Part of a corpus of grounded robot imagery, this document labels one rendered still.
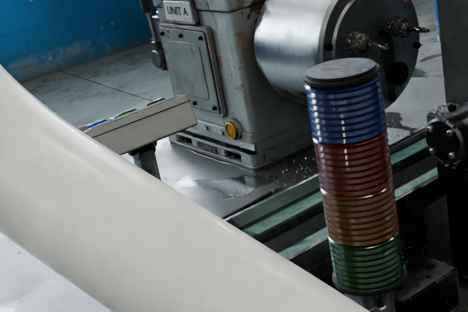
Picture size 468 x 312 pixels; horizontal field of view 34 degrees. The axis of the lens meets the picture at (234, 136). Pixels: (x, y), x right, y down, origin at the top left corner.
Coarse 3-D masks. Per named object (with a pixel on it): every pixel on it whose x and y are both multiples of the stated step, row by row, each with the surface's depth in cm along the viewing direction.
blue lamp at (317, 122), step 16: (320, 96) 59; (336, 96) 58; (352, 96) 58; (368, 96) 58; (320, 112) 59; (336, 112) 58; (352, 112) 58; (368, 112) 59; (384, 112) 61; (320, 128) 60; (336, 128) 59; (352, 128) 59; (368, 128) 59; (384, 128) 60
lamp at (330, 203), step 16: (384, 192) 61; (336, 208) 62; (352, 208) 61; (368, 208) 61; (384, 208) 61; (336, 224) 63; (352, 224) 62; (368, 224) 61; (384, 224) 62; (336, 240) 63; (352, 240) 62; (368, 240) 62
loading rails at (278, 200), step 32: (416, 160) 118; (288, 192) 109; (320, 192) 111; (416, 192) 102; (256, 224) 105; (288, 224) 105; (320, 224) 108; (416, 224) 104; (448, 224) 109; (288, 256) 95; (320, 256) 94; (416, 256) 105
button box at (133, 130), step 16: (176, 96) 113; (144, 112) 110; (160, 112) 111; (176, 112) 112; (192, 112) 114; (96, 128) 106; (112, 128) 107; (128, 128) 108; (144, 128) 110; (160, 128) 111; (176, 128) 112; (112, 144) 107; (128, 144) 108; (144, 144) 109
